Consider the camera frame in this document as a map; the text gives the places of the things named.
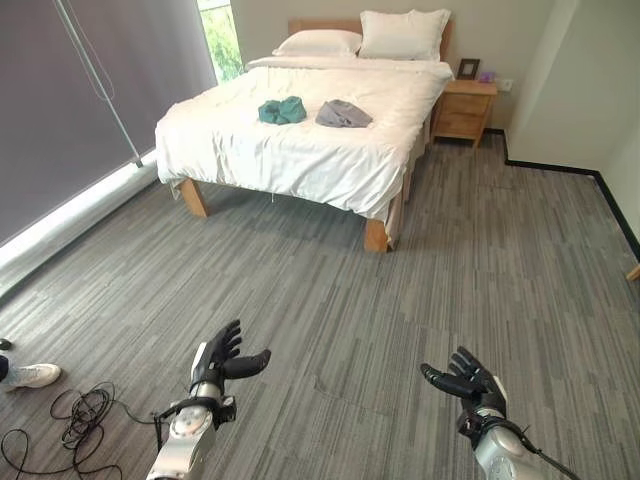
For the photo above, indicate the wooden nightstand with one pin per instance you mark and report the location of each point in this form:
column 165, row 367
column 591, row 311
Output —
column 462, row 112

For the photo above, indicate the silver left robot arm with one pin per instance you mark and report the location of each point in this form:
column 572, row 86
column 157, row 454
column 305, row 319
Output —
column 187, row 432

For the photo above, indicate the wooden bed frame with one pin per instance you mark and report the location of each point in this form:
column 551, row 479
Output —
column 377, row 235

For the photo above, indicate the upright white pillow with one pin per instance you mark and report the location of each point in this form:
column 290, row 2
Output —
column 402, row 35

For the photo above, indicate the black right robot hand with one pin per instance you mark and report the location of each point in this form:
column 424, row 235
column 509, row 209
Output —
column 467, row 378

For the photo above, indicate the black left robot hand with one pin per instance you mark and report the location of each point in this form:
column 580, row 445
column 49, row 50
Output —
column 227, row 357

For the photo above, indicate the dark picture frame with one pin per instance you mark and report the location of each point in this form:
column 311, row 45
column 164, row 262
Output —
column 469, row 69

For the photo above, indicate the white wall socket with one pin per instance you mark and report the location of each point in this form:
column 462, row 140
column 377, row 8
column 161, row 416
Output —
column 506, row 85

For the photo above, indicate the white duvet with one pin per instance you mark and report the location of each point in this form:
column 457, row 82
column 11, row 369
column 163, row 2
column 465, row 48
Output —
column 300, row 135

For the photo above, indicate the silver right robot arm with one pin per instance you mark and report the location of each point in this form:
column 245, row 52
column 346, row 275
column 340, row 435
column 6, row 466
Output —
column 505, row 442

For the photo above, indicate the wooden furniture corner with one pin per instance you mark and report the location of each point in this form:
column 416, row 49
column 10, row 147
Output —
column 634, row 272

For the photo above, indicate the grey crumpled garment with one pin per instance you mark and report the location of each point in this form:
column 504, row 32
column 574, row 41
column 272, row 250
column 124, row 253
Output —
column 344, row 114

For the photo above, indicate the flat white pillow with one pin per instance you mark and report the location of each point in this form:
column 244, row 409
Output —
column 317, row 43

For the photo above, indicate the small purple box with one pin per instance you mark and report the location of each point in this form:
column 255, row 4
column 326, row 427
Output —
column 487, row 77

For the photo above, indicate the teal crumpled garment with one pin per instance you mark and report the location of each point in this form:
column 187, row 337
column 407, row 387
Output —
column 282, row 111

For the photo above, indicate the window with greenery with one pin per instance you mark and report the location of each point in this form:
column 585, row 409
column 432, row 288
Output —
column 220, row 40

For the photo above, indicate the person's foot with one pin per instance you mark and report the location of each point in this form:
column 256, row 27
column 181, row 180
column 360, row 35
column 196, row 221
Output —
column 30, row 375

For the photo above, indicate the grey roller blind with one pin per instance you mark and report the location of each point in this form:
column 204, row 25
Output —
column 75, row 100

